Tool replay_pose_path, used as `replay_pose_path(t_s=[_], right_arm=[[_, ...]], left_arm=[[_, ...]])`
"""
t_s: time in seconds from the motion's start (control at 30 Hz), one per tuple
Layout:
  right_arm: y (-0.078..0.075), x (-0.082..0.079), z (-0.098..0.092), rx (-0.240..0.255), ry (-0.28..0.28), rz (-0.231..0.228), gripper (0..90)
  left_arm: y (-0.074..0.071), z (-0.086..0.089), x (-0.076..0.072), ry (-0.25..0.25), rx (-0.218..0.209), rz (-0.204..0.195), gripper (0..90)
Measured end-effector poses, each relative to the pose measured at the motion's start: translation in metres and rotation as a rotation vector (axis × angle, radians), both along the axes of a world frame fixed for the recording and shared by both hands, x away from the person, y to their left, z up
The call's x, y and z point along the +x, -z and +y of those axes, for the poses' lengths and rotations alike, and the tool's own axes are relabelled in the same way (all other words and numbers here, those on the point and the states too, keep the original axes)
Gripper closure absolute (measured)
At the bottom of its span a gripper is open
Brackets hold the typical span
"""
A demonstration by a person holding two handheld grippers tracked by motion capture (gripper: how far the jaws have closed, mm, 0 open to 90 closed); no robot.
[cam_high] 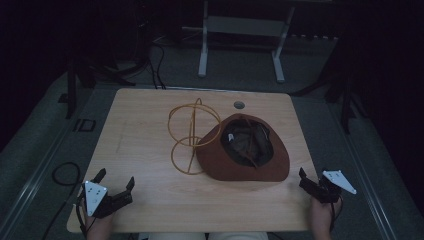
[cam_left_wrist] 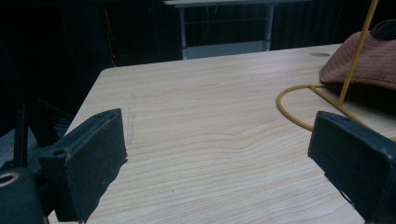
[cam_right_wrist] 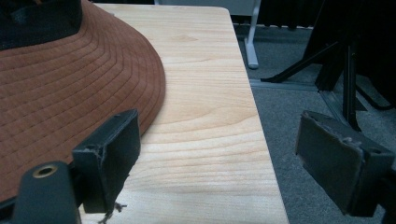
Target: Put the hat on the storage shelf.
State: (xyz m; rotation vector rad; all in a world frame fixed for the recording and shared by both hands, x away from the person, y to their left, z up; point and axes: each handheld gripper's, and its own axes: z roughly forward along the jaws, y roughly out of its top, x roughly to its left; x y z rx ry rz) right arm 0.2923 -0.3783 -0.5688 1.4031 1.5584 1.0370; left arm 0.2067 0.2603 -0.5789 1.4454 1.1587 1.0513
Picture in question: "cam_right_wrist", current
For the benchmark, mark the brown brimmed hat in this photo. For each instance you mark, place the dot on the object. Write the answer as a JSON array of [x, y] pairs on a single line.
[[62, 102]]

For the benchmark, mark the black metal stand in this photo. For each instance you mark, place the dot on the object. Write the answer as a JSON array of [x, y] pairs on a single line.
[[345, 71]]

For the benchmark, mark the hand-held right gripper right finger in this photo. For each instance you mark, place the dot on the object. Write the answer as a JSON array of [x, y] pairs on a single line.
[[336, 161]]

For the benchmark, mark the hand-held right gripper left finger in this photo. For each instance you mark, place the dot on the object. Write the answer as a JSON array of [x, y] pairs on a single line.
[[107, 161]]

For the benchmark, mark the white table leg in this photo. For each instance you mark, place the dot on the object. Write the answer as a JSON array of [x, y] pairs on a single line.
[[251, 40]]

